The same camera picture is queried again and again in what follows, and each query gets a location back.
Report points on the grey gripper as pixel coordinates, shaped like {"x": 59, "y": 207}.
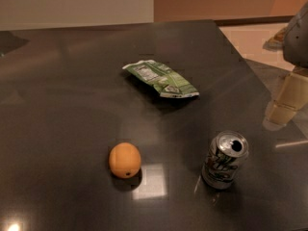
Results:
{"x": 297, "y": 40}

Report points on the silver 7up soda can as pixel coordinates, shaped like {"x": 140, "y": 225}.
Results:
{"x": 227, "y": 152}

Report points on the green chip bag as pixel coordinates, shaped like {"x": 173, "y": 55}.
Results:
{"x": 167, "y": 82}

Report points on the orange fruit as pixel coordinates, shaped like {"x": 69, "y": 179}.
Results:
{"x": 125, "y": 160}

